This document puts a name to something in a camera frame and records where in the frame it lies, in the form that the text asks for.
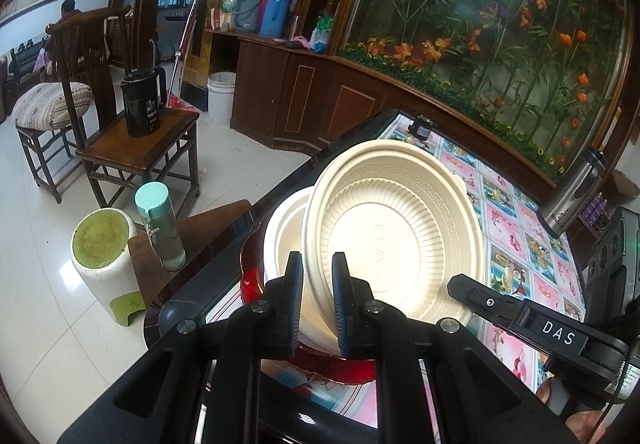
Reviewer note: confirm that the mint lid water bottle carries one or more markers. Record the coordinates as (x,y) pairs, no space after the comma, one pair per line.
(165,234)

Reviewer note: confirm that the green plastic bottle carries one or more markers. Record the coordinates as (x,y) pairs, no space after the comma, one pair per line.
(321,36)

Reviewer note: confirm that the pink cloth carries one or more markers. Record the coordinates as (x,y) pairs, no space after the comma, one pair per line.
(299,42)

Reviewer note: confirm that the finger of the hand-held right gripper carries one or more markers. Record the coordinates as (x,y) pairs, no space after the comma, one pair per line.
(500,306)

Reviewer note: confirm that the brown wooden cabinet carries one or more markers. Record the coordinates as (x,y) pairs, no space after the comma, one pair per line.
(310,88)

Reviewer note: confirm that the grey blue thermos jug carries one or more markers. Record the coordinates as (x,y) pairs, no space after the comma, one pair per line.
(247,11)

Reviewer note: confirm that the white bucket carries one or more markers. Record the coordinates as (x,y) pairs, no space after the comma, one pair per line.
(221,98)

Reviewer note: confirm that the person's right hand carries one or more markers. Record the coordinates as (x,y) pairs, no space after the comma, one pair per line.
(550,391)

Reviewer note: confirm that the small black canister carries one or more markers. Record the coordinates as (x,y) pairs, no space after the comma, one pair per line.
(420,128)

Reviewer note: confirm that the artificial flower glass display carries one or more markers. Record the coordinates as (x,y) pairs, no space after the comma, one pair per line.
(475,48)

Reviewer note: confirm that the large beige bowl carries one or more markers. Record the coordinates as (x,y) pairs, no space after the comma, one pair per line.
(400,224)

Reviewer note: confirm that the blue thermos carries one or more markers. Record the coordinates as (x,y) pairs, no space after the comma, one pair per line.
(274,13)

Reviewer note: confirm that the cardboard box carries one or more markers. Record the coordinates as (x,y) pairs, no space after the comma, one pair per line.
(627,184)

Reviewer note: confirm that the mop with metal pole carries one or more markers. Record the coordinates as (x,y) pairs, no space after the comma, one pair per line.
(175,101)

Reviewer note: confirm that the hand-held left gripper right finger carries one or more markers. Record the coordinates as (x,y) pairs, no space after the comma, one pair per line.
(341,304)

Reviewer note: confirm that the brown wooden board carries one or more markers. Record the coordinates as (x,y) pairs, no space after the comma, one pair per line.
(210,234)

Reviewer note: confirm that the white stool with green top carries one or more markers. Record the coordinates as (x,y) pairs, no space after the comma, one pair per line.
(105,274)

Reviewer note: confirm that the dark wooden chair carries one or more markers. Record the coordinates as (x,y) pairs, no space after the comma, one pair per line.
(140,138)

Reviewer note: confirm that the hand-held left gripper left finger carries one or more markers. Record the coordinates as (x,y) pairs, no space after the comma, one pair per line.
(295,304)

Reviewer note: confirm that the purple bottle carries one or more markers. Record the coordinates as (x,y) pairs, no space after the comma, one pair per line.
(601,211)
(589,210)

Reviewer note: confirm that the black kettle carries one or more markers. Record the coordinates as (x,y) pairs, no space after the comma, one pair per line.
(142,108)

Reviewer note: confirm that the white bowl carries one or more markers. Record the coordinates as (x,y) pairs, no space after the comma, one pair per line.
(280,244)

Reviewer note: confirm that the steel thermos jug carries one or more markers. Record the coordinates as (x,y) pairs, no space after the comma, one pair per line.
(570,199)

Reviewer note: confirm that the wooden chair with cushion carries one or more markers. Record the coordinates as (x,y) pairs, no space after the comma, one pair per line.
(54,173)

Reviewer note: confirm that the striped seat cushion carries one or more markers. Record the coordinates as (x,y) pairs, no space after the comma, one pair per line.
(50,106)

